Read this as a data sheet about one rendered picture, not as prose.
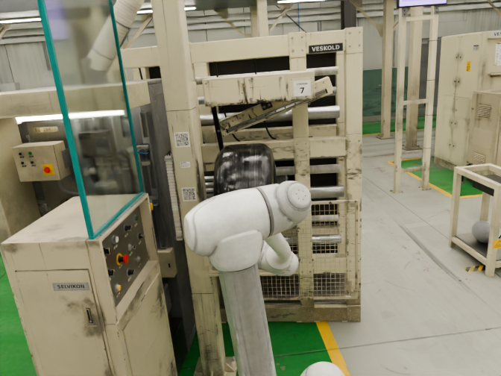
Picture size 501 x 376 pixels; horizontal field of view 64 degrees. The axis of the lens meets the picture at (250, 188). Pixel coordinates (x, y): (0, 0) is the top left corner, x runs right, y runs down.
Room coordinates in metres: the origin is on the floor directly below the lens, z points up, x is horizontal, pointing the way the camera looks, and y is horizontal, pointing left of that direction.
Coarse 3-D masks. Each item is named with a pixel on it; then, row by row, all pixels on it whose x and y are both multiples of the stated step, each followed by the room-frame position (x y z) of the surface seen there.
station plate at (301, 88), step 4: (308, 80) 2.18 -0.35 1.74; (296, 84) 2.18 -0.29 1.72; (300, 84) 2.18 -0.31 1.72; (304, 84) 2.18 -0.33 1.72; (308, 84) 2.18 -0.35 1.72; (296, 88) 2.18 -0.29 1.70; (300, 88) 2.18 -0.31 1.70; (304, 88) 2.18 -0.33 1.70; (308, 88) 2.18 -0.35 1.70; (296, 92) 2.18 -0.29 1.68; (300, 92) 2.18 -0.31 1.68; (304, 92) 2.18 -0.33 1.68; (308, 92) 2.18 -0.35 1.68
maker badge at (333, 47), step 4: (324, 44) 2.47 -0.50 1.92; (328, 44) 2.47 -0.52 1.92; (332, 44) 2.47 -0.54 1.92; (336, 44) 2.46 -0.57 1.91; (340, 44) 2.46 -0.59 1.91; (312, 48) 2.48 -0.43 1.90; (316, 48) 2.48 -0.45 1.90; (320, 48) 2.48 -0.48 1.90; (324, 48) 2.47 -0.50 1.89; (328, 48) 2.47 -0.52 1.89; (332, 48) 2.47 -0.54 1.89; (336, 48) 2.46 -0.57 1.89; (340, 48) 2.46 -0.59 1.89; (312, 52) 2.48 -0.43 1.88; (316, 52) 2.48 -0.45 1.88; (320, 52) 2.48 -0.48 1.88
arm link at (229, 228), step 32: (256, 192) 0.92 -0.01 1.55; (192, 224) 0.85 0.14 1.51; (224, 224) 0.85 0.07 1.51; (256, 224) 0.87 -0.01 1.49; (224, 256) 0.84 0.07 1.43; (256, 256) 0.87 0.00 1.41; (224, 288) 0.87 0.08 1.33; (256, 288) 0.87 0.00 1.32; (256, 320) 0.85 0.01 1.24; (256, 352) 0.83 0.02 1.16
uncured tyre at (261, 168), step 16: (240, 144) 2.07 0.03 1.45; (256, 144) 2.03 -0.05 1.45; (224, 160) 1.91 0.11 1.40; (240, 160) 1.89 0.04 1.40; (256, 160) 1.88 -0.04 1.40; (272, 160) 1.97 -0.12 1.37; (224, 176) 1.84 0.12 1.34; (240, 176) 1.82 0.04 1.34; (256, 176) 1.81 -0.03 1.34; (272, 176) 1.88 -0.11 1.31; (224, 192) 1.79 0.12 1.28
